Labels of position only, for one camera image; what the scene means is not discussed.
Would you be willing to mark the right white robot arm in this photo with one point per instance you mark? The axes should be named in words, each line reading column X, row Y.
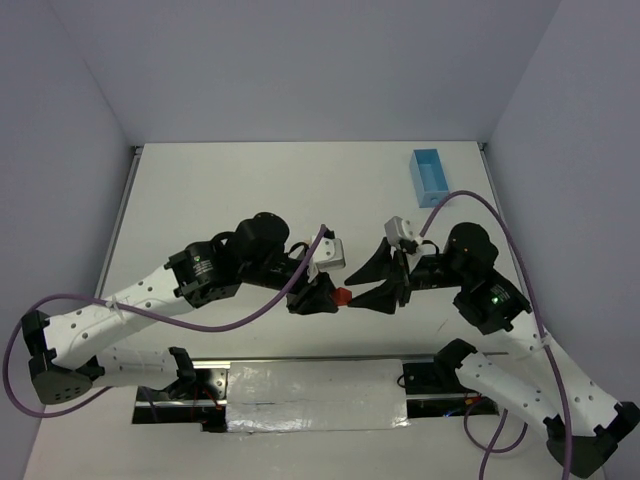
column 582, row 424

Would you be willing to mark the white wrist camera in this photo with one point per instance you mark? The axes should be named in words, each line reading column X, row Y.
column 401, row 235
column 329, row 255

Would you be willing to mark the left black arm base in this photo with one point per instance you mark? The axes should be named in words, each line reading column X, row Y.
column 203, row 406

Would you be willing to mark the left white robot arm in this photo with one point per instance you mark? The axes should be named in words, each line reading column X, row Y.
column 75, row 352

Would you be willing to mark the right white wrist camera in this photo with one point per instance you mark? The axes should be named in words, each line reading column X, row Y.
column 401, row 235

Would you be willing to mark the plain red wood block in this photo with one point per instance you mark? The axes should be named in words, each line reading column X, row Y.
column 341, row 296

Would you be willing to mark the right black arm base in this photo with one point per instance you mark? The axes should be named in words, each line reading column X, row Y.
column 432, row 389

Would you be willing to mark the aluminium table edge rail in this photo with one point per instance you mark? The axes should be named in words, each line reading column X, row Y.
column 516, row 253

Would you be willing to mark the silver tape strip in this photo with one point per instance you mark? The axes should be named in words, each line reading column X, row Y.
column 315, row 396

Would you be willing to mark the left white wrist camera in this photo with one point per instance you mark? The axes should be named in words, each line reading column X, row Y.
column 329, row 255

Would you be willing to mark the light blue plastic box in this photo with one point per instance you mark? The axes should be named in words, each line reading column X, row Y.
column 428, row 177

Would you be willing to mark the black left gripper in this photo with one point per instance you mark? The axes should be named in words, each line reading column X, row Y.
column 304, row 288

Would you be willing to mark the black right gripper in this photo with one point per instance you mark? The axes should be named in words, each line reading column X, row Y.
column 400, row 278

